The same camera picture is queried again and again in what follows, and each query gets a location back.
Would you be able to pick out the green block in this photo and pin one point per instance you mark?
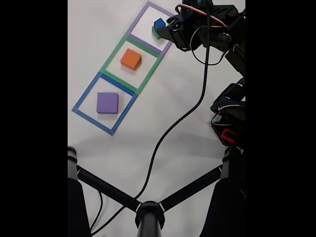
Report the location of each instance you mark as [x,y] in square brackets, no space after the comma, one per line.
[155,33]

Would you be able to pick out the small blue block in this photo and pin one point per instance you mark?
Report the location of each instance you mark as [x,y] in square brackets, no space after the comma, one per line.
[158,23]

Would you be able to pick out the orange block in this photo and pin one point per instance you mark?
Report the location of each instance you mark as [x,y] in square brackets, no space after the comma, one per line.
[129,58]

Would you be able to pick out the large purple block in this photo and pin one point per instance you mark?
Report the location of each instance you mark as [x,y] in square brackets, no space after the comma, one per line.
[107,103]

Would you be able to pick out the purple tape square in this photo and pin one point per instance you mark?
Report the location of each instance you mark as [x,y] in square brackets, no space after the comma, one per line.
[138,19]

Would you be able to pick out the green tape square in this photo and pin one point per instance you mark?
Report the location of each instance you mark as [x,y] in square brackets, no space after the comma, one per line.
[117,52]

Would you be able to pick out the blue tape square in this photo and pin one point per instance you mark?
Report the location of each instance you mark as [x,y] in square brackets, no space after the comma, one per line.
[86,95]

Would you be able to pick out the red table clamp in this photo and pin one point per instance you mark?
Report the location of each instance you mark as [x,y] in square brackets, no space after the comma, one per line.
[223,134]

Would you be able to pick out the black tripod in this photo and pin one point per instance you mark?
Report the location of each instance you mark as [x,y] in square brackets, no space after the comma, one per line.
[149,219]

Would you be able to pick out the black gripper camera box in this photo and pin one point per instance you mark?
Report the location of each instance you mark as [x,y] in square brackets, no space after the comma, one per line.
[197,3]

